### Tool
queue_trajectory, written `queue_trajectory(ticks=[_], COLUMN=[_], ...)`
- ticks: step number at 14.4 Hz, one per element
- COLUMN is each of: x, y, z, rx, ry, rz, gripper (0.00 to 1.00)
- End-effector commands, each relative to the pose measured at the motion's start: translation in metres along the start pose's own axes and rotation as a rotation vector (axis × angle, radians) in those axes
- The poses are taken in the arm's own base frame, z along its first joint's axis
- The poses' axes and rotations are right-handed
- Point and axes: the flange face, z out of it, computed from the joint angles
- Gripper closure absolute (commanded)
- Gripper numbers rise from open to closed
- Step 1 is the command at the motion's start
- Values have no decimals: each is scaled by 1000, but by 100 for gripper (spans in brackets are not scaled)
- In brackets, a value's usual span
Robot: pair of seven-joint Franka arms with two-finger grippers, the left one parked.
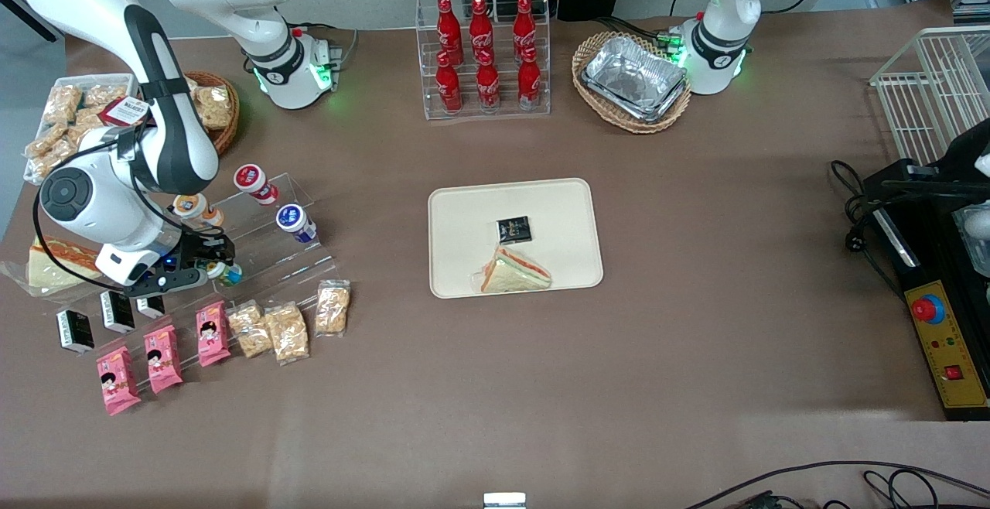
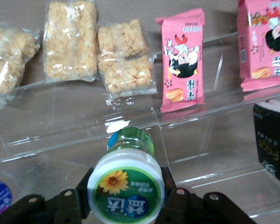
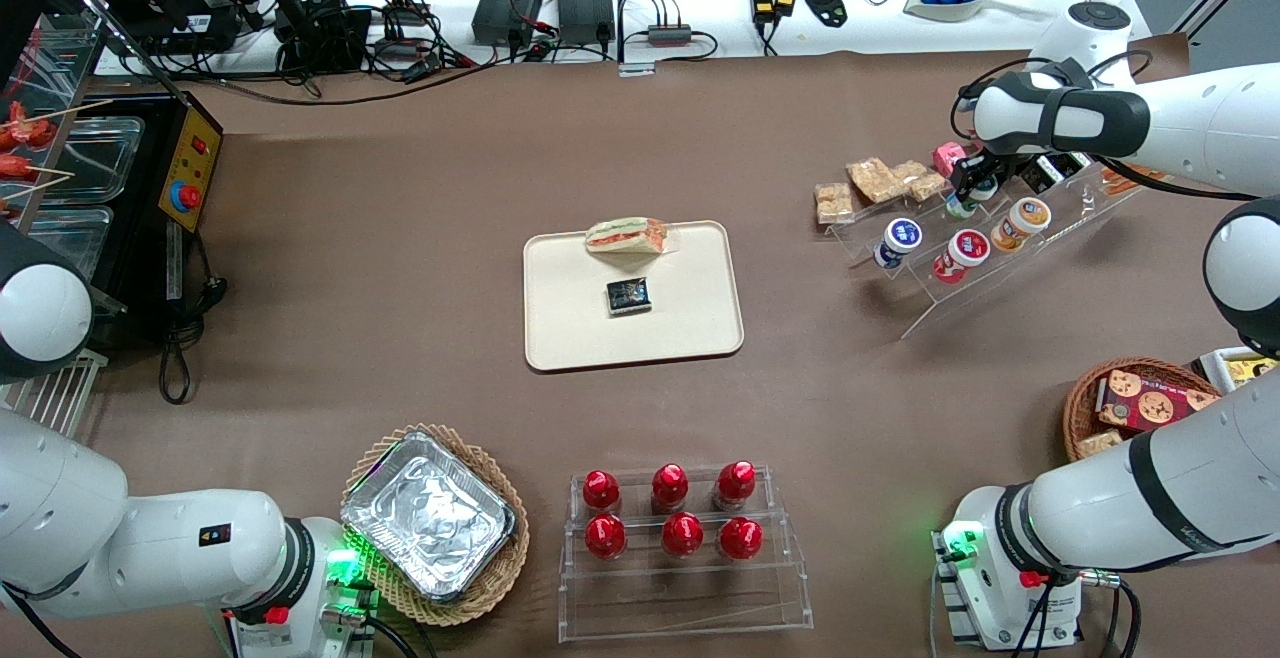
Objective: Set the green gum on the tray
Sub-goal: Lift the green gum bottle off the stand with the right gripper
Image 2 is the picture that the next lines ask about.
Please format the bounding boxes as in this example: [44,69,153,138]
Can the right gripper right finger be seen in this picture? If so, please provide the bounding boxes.
[154,167,257,224]

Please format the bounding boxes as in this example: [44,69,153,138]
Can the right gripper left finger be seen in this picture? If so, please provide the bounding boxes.
[0,167,95,224]

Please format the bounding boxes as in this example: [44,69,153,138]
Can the rice cracker bag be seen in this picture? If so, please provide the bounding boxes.
[43,0,98,82]
[97,19,157,98]
[0,25,41,109]

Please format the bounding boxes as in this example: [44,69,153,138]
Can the clear acrylic stepped shelf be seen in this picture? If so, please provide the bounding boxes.
[0,30,280,224]

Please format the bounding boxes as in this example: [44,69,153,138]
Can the small black carton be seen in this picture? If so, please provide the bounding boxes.
[253,101,280,189]

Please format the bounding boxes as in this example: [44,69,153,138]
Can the pink snack packet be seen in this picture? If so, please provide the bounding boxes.
[155,8,205,114]
[237,0,280,92]

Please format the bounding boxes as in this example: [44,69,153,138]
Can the blue gum bottle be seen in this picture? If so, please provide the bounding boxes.
[0,177,14,220]

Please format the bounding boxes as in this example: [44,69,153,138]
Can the green gum bottle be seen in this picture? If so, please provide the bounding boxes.
[87,127,166,222]

